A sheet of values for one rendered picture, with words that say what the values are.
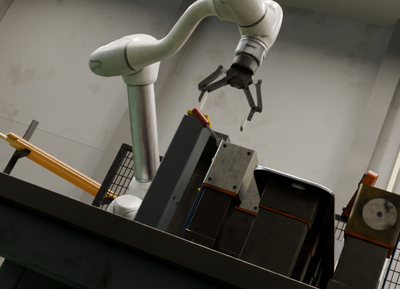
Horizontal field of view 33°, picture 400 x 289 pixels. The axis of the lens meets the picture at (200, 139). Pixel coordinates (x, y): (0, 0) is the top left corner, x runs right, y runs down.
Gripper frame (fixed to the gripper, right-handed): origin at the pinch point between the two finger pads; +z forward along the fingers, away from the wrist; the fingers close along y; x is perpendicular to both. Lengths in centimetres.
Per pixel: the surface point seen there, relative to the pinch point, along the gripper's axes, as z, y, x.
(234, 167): 23.3, 12.8, -28.8
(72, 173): -101, -218, 527
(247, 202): 22.0, 16.9, -3.6
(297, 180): 25, 28, -40
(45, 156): -102, -248, 505
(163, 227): 39.1, 0.6, -12.5
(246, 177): 24.1, 16.3, -27.9
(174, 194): 31.0, 0.1, -15.4
